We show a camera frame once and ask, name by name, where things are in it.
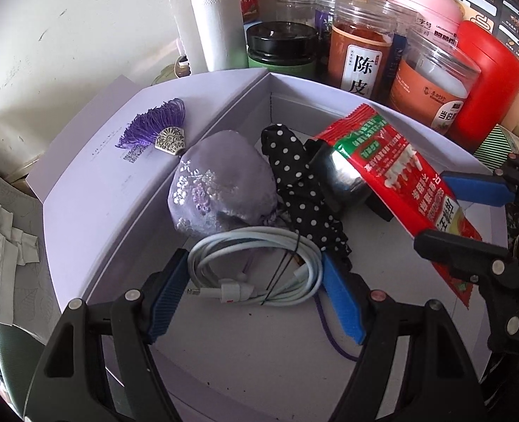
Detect clear jar with orange label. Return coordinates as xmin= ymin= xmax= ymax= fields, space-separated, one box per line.
xmin=389 ymin=26 xmax=482 ymax=135

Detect lavender gift box base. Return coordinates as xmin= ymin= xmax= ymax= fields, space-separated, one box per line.
xmin=43 ymin=70 xmax=511 ymax=422

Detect small brown bottle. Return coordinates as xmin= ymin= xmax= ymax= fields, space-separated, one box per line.
xmin=173 ymin=55 xmax=194 ymax=77

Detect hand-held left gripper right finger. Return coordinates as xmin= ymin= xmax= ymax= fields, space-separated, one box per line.
xmin=323 ymin=250 xmax=493 ymax=422

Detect green jar with black lid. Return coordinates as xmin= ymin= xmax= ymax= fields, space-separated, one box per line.
xmin=246 ymin=22 xmax=318 ymax=77

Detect shiny black metal tin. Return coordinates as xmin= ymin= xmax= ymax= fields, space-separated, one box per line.
xmin=305 ymin=138 xmax=394 ymax=223

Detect empty clear plastic jar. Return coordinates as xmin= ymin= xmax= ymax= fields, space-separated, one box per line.
xmin=277 ymin=0 xmax=319 ymax=26
xmin=391 ymin=2 xmax=418 ymax=38

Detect white charging cable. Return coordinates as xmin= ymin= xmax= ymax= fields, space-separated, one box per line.
xmin=186 ymin=226 xmax=324 ymax=306

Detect pink lid container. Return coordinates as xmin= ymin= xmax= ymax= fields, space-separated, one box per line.
xmin=387 ymin=0 xmax=462 ymax=47

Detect orange powder jar white label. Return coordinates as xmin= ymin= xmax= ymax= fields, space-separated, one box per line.
xmin=327 ymin=0 xmax=394 ymax=100

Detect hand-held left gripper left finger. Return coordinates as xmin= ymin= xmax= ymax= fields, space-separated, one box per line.
xmin=22 ymin=248 xmax=190 ymax=422

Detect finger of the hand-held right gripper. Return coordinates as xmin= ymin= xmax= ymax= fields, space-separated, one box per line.
xmin=414 ymin=229 xmax=519 ymax=344
xmin=442 ymin=154 xmax=519 ymax=212

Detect green striped box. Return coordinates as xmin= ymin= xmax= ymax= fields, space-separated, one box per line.
xmin=475 ymin=125 xmax=519 ymax=172

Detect red plastic container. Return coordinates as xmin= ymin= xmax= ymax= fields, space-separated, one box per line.
xmin=444 ymin=20 xmax=519 ymax=154

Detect white paper towel roll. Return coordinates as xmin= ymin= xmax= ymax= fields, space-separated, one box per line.
xmin=189 ymin=0 xmax=249 ymax=71

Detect lavender gift box lid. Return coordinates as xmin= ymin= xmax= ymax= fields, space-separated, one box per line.
xmin=25 ymin=68 xmax=269 ymax=205

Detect pale grey garment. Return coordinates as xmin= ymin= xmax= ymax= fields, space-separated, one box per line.
xmin=0 ymin=193 xmax=40 ymax=324

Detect grey patterned chair cushion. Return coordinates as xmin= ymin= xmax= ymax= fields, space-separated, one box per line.
xmin=0 ymin=154 xmax=55 ymax=339

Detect purple embroidered sachet pouch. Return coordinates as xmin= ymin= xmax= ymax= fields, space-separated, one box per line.
xmin=167 ymin=129 xmax=359 ymax=361

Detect purple tassel silver fan charm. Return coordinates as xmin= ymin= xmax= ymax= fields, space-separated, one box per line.
xmin=118 ymin=98 xmax=187 ymax=156

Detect black polka dot hair bow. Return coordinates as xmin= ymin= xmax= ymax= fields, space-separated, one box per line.
xmin=259 ymin=124 xmax=353 ymax=271

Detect dark blue box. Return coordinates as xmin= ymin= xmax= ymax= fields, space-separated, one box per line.
xmin=390 ymin=35 xmax=407 ymax=97

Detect red sauce packet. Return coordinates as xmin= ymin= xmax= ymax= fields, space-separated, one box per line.
xmin=314 ymin=103 xmax=482 ymax=308

